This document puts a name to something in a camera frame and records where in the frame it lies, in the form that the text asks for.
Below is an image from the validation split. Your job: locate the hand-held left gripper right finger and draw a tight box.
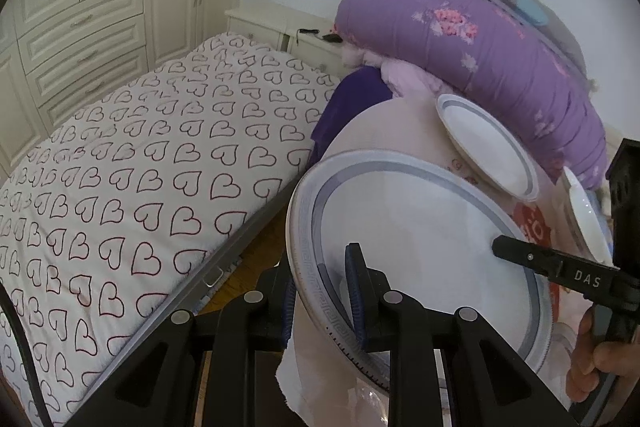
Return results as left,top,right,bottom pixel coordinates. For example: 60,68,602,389
344,243,576,427

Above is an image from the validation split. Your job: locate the small white blue-rimmed plate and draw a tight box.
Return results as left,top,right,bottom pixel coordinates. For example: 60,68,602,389
436,94,541,202

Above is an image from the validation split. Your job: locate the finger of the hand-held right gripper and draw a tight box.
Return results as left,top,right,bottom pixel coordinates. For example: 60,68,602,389
492,234,563,285

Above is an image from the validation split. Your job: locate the purple floral quilt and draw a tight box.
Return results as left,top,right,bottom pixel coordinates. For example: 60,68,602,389
332,0,608,190

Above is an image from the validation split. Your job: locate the person's right hand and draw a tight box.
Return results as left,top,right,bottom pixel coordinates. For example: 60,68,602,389
569,307,640,410

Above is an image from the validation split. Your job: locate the pink printed round table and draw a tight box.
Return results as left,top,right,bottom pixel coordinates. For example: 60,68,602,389
280,99,616,427

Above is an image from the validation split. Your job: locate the white bowl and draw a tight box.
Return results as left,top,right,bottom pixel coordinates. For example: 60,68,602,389
562,167,615,265

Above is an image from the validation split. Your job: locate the large white blue-rimmed plate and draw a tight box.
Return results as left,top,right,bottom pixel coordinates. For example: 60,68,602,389
286,149,556,395

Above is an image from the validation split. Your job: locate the bed with heart-print sheet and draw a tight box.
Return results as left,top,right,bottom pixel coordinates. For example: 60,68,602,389
0,32,343,427

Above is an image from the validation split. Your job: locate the light pink fleece blanket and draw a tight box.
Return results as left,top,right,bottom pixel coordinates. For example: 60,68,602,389
342,44,451,108

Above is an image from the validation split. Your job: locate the dark purple cloth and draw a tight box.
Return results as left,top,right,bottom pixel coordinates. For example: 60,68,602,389
310,67,396,158

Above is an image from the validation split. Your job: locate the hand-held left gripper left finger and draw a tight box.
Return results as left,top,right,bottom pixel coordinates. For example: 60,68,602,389
65,263,300,427

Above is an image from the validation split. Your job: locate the cream nightstand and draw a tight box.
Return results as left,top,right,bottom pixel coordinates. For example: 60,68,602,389
225,4,346,75

